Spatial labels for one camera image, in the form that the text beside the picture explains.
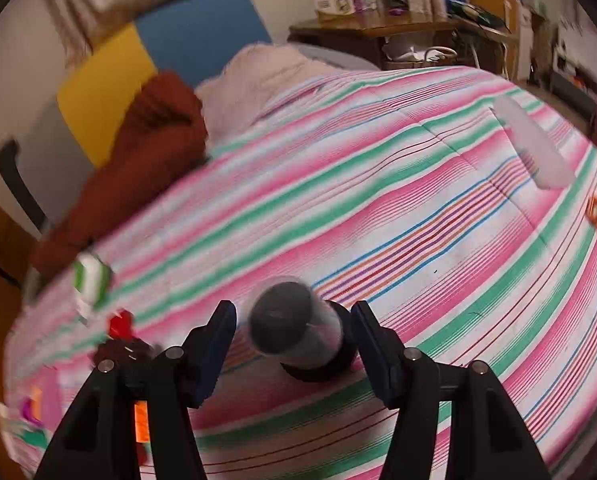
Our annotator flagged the pale pink pillow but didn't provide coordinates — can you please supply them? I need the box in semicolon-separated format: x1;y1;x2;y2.
196;42;379;148

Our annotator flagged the brown quilt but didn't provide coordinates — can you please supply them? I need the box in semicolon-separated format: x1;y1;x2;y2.
31;72;209;276

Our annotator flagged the green white plug-in device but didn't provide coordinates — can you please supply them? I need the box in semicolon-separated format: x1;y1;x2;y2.
73;252;114;321

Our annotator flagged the clear plastic piece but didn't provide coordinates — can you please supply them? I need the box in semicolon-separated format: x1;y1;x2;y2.
491;95;576;191

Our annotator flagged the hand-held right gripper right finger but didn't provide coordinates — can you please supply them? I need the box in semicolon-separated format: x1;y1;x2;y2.
351;301;554;480

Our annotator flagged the wooden side desk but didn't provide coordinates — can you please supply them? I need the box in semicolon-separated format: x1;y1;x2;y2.
288;12;521;73

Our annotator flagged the pink and white tray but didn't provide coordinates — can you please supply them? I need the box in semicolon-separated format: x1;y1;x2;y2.
0;400;44;466

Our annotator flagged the bright orange toy block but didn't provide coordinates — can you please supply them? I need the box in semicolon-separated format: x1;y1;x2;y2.
134;401;150;443

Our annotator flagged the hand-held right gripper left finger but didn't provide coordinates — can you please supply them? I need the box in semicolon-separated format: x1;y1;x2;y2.
33;300;238;480

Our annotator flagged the wicker basket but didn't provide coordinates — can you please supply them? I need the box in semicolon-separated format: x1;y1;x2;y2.
382;47;459;72

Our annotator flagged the grey yellow blue headboard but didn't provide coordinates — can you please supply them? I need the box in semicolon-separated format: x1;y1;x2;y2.
13;0;274;231

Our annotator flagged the red toy block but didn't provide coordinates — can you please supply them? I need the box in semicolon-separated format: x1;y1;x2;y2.
107;310;135;341

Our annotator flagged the clear jar with black lid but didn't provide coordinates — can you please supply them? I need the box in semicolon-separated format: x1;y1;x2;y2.
247;276;359;383

